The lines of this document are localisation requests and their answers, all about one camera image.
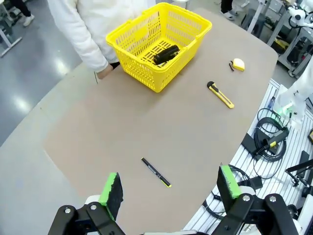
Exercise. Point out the black connector yellow label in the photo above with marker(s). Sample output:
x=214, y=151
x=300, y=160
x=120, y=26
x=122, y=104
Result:
x=275, y=139

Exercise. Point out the black power adapter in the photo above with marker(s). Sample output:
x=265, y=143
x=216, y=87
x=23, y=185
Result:
x=249, y=145

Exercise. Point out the person in white hoodie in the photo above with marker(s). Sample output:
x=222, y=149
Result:
x=110, y=14

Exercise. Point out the yellow tape measure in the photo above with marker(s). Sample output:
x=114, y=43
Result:
x=239, y=64

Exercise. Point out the white black marker pen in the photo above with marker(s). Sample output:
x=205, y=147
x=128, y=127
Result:
x=166, y=55

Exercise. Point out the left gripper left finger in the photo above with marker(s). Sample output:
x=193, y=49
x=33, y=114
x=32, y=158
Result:
x=115, y=193

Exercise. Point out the person's right hand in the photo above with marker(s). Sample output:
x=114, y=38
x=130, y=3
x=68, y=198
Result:
x=104, y=72

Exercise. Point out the yellow black utility knife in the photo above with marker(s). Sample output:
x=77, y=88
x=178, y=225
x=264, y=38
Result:
x=221, y=95

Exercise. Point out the yellow black bag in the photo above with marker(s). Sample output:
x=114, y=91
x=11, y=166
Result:
x=280, y=45

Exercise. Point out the person in white sneakers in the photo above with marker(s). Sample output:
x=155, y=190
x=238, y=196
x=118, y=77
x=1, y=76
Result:
x=228, y=14

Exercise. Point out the person in dark trousers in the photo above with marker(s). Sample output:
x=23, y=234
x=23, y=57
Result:
x=27, y=18

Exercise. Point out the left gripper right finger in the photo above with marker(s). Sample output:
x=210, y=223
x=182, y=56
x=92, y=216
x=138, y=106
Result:
x=226, y=188

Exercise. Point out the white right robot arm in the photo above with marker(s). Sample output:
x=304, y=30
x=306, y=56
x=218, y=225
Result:
x=293, y=98

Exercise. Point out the yellow plastic shopping basket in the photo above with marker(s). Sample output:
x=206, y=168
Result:
x=159, y=83

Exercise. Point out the person's right forearm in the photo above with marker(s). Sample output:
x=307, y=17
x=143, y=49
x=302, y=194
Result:
x=90, y=49

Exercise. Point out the black highlighter pen yellow tip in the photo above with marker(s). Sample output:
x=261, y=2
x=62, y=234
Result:
x=156, y=172

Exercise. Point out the black clamp bracket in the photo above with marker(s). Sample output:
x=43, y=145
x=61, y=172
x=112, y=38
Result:
x=300, y=169

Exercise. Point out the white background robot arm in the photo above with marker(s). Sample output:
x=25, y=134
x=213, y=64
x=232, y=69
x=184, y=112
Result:
x=299, y=14

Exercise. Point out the aluminium slotted base plate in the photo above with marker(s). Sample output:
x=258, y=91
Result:
x=269, y=186

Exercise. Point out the grey desk frame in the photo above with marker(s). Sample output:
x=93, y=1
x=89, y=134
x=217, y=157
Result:
x=281, y=27

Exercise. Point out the grey table foot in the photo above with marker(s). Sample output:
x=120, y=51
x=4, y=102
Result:
x=9, y=44

